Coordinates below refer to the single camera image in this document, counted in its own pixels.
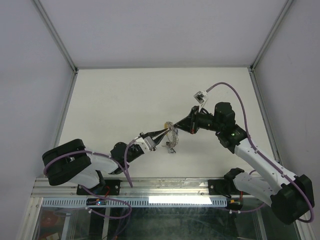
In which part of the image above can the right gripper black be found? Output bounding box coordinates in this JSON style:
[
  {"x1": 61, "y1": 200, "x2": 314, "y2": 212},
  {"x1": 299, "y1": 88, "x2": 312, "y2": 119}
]
[{"x1": 173, "y1": 106, "x2": 223, "y2": 135}]

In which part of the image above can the metal keyring holder with rings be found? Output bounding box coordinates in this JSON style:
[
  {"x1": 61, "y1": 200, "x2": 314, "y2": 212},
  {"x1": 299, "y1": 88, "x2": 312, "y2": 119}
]
[{"x1": 161, "y1": 121, "x2": 179, "y2": 152}]

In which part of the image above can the blue key tag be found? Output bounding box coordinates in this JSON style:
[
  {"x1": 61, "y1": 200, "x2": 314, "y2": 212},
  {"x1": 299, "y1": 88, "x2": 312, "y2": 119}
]
[{"x1": 168, "y1": 148, "x2": 177, "y2": 154}]

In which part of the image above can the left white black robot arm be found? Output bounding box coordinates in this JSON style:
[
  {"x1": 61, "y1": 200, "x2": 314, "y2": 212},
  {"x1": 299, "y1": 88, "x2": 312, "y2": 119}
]
[{"x1": 42, "y1": 128, "x2": 169, "y2": 195}]

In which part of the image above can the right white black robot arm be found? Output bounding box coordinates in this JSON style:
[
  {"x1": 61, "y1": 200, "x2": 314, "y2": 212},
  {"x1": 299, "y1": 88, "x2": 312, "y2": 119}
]
[{"x1": 174, "y1": 102, "x2": 315, "y2": 225}]

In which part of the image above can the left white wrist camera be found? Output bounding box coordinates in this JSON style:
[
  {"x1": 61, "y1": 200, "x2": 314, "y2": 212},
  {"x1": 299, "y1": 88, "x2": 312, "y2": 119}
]
[{"x1": 134, "y1": 136, "x2": 157, "y2": 153}]

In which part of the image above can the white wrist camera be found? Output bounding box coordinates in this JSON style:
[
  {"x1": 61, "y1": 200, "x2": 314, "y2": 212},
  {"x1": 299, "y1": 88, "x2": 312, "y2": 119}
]
[
  {"x1": 193, "y1": 90, "x2": 209, "y2": 110},
  {"x1": 134, "y1": 136, "x2": 157, "y2": 153}
]

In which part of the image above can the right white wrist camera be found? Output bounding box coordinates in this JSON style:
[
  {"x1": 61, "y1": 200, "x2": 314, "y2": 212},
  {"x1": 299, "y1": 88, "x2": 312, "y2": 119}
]
[{"x1": 193, "y1": 90, "x2": 209, "y2": 110}]

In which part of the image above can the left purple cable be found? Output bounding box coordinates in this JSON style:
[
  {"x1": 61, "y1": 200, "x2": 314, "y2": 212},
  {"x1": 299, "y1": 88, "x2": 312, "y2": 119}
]
[{"x1": 43, "y1": 139, "x2": 141, "y2": 226}]

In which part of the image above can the purple cable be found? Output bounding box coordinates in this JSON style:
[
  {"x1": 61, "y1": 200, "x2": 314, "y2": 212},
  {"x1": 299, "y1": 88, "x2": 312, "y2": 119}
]
[
  {"x1": 43, "y1": 139, "x2": 141, "y2": 226},
  {"x1": 204, "y1": 82, "x2": 315, "y2": 223}
]

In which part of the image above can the aluminium mounting rail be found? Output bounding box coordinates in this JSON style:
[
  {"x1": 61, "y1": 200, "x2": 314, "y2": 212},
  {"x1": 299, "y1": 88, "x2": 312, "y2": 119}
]
[{"x1": 31, "y1": 177, "x2": 228, "y2": 198}]

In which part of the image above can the grey slotted cable duct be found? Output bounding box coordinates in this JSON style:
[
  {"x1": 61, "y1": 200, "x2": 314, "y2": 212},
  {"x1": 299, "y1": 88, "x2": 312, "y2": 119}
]
[{"x1": 42, "y1": 196, "x2": 227, "y2": 208}]

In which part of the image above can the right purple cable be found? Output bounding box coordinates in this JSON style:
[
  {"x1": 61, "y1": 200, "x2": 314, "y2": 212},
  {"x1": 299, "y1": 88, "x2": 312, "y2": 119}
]
[{"x1": 204, "y1": 82, "x2": 315, "y2": 223}]

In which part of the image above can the right aluminium frame post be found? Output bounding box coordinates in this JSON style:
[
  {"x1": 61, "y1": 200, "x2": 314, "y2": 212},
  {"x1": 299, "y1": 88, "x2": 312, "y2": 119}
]
[{"x1": 250, "y1": 0, "x2": 296, "y2": 72}]

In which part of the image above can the aluminium frame post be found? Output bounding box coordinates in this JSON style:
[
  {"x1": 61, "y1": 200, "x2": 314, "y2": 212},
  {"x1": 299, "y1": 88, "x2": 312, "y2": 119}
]
[
  {"x1": 250, "y1": 0, "x2": 296, "y2": 72},
  {"x1": 31, "y1": 0, "x2": 78, "y2": 74}
]

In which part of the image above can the left aluminium frame post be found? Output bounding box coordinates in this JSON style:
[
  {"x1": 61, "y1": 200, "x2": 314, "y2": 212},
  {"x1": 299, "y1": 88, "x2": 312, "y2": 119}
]
[{"x1": 31, "y1": 0, "x2": 78, "y2": 74}]

